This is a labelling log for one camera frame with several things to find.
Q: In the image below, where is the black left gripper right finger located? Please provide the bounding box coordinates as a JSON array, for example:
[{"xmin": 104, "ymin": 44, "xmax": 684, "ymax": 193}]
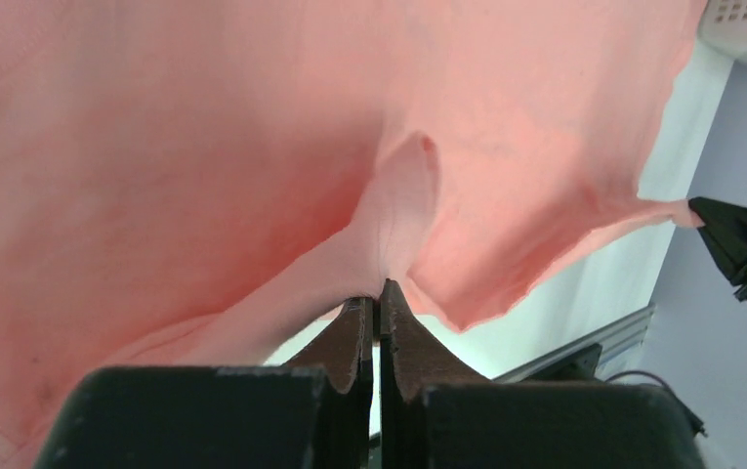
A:
[{"xmin": 379, "ymin": 280, "xmax": 705, "ymax": 468}]

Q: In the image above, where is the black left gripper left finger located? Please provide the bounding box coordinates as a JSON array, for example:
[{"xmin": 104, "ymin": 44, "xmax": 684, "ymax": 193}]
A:
[{"xmin": 35, "ymin": 298, "xmax": 373, "ymax": 468}]

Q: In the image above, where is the pink t shirt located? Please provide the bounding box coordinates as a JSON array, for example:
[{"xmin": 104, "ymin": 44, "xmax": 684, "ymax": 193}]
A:
[{"xmin": 0, "ymin": 1, "xmax": 705, "ymax": 468}]

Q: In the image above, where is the white plastic basket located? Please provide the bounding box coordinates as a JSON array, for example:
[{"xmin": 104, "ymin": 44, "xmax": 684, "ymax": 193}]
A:
[{"xmin": 698, "ymin": 0, "xmax": 747, "ymax": 57}]

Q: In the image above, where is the aluminium front rail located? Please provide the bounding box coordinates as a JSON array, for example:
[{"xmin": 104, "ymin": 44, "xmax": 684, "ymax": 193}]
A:
[{"xmin": 493, "ymin": 303, "xmax": 656, "ymax": 384}]

